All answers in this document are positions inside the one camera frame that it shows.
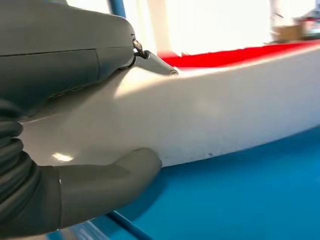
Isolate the red floor tape line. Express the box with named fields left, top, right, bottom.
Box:
left=157, top=39, right=320, bottom=69

